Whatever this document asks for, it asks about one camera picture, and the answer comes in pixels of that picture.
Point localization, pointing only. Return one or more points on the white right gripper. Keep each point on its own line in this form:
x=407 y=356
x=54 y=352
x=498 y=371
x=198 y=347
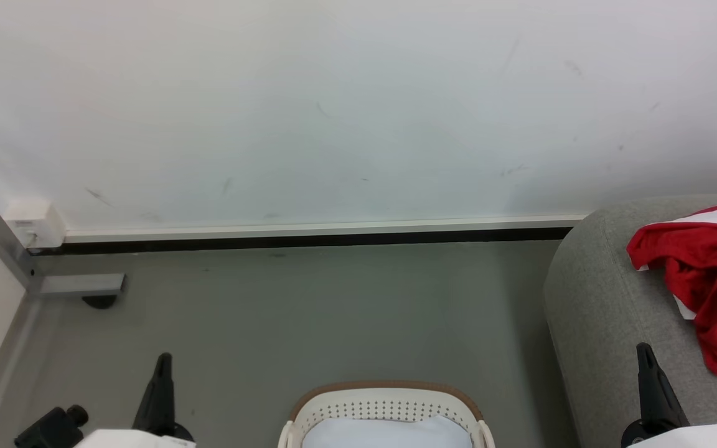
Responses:
x=688 y=437

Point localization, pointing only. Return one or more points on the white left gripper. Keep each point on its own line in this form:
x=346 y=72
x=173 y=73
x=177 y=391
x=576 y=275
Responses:
x=128 y=440

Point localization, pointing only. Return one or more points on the red and white garment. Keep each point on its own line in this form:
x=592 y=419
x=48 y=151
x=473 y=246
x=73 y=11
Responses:
x=716 y=274

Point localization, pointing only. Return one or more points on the white laundry basket brown rim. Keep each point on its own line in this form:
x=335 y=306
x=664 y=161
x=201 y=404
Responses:
x=389 y=404

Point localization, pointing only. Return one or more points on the grey fabric sofa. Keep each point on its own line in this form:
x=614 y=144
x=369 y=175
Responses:
x=613 y=311

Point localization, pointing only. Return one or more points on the black round foot pad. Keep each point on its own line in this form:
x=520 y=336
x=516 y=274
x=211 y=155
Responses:
x=99 y=302

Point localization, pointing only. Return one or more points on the white and black baseboard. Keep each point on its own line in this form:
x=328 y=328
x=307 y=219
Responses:
x=309 y=235

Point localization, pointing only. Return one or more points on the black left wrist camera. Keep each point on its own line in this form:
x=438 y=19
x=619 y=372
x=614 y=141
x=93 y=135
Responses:
x=53 y=428

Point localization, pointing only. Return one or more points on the white wall socket box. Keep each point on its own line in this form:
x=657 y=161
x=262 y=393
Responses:
x=35 y=224

